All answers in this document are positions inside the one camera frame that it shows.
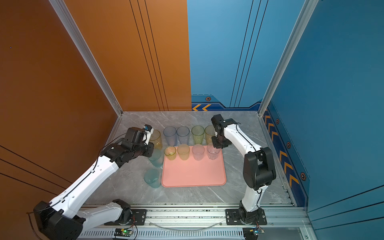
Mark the left aluminium corner post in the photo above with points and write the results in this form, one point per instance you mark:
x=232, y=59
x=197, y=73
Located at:
x=74, y=32

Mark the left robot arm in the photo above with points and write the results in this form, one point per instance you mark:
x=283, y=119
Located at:
x=62, y=217

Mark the right circuit board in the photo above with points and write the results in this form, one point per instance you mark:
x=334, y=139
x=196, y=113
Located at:
x=252, y=233

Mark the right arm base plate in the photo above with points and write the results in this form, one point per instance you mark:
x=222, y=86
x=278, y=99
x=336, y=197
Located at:
x=241, y=217

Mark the teal glass lower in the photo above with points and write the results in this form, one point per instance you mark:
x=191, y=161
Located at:
x=153, y=178

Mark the yellow tall glass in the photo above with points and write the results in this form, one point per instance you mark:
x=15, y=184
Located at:
x=156, y=140

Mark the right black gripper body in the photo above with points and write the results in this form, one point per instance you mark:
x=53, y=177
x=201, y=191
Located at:
x=220, y=142

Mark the blue smooth tall glass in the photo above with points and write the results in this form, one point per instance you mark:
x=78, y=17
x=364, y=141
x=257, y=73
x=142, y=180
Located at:
x=183, y=134

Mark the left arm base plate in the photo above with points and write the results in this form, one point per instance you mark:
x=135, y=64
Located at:
x=135, y=217

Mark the left circuit board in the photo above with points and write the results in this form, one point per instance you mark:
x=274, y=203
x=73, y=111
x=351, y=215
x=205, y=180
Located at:
x=124, y=233

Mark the right aluminium corner post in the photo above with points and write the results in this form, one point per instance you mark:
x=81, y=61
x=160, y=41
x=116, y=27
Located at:
x=295, y=36

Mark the clear tube on rail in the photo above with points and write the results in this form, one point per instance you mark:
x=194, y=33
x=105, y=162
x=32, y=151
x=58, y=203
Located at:
x=186, y=228

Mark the amber tall glass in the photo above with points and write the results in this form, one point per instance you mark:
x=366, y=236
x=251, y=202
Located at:
x=209, y=133

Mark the green tall glass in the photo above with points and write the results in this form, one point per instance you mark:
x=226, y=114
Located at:
x=198, y=133

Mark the clear round glass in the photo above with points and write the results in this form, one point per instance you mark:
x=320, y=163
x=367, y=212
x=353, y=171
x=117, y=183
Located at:
x=212, y=152

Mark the teal glass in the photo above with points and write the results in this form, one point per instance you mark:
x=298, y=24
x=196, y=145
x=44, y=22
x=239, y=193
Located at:
x=157, y=158
x=153, y=178

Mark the teal glass upper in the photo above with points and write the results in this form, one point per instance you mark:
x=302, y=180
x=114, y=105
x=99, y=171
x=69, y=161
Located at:
x=157, y=158

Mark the peach short glass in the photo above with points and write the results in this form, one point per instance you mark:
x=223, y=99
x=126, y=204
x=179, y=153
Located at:
x=183, y=152

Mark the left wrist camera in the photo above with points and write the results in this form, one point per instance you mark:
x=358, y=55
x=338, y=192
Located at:
x=148, y=133

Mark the aluminium front rail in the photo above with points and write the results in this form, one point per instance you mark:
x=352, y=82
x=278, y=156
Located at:
x=284, y=223

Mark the blue textured tall glass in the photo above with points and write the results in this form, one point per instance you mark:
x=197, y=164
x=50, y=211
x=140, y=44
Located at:
x=170, y=134

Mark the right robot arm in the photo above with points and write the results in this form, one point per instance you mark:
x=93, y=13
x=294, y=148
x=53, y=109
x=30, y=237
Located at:
x=259, y=169

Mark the aluminium corner post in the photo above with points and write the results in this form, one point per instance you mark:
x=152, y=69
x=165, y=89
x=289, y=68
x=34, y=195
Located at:
x=295, y=36
x=74, y=32

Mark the pink plastic tray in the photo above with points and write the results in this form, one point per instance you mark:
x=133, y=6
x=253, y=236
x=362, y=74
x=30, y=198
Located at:
x=192, y=173

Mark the circuit board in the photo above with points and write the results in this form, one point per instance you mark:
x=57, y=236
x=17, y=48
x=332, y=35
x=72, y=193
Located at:
x=124, y=233
x=252, y=233

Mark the clear short glass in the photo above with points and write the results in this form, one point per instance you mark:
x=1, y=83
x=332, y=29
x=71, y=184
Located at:
x=198, y=152

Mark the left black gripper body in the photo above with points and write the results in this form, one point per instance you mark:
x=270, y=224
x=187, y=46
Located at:
x=144, y=149

